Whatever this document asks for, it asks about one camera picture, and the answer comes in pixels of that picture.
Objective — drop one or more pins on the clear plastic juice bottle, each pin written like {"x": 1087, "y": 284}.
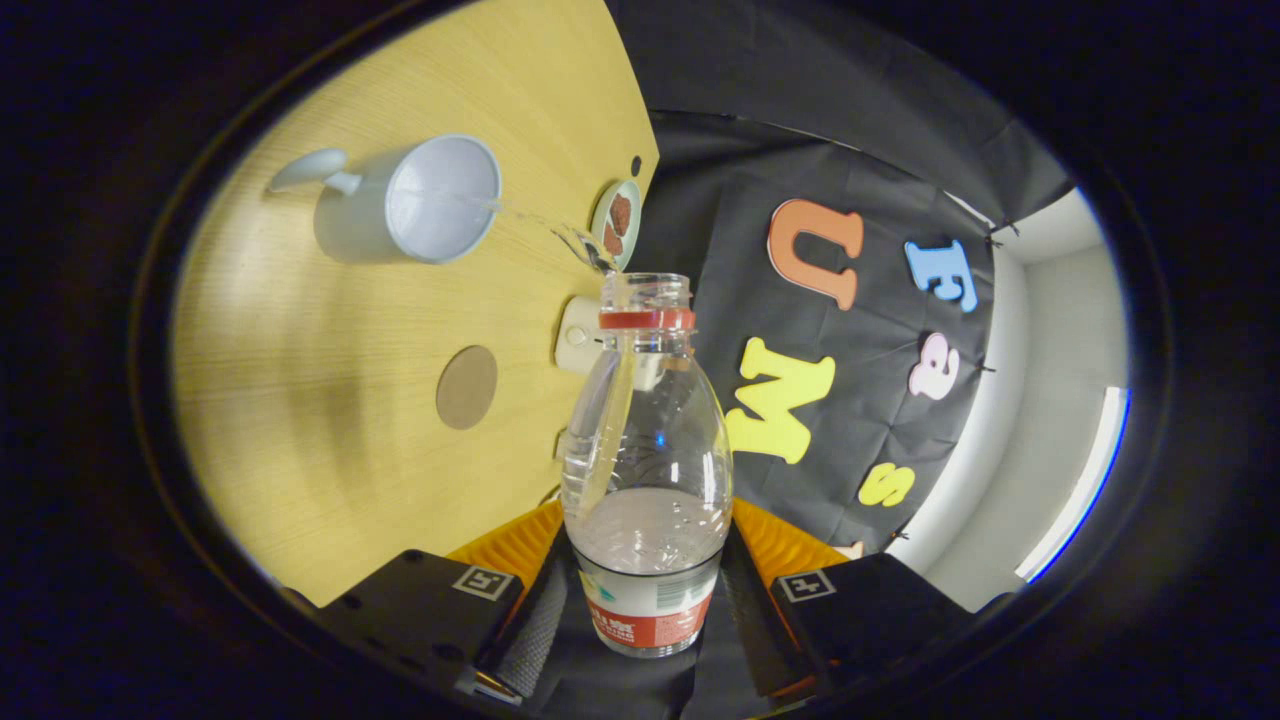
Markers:
{"x": 650, "y": 560}

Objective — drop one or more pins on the large ceiling light panel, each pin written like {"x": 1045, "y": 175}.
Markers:
{"x": 1085, "y": 480}

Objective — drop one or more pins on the white cup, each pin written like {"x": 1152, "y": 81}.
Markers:
{"x": 360, "y": 220}

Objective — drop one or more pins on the white toaster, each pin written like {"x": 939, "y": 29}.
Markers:
{"x": 578, "y": 340}

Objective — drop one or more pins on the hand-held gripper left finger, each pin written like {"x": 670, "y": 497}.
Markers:
{"x": 430, "y": 605}

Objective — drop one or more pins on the wooden table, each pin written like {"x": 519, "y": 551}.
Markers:
{"x": 350, "y": 400}

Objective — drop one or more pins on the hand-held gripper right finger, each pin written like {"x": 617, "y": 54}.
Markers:
{"x": 870, "y": 610}

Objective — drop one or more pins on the dark brown bread slice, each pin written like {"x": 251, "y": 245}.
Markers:
{"x": 621, "y": 212}
{"x": 613, "y": 242}

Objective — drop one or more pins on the light green plate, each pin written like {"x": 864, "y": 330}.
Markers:
{"x": 598, "y": 215}

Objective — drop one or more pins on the round brown coaster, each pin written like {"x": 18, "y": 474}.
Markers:
{"x": 467, "y": 388}

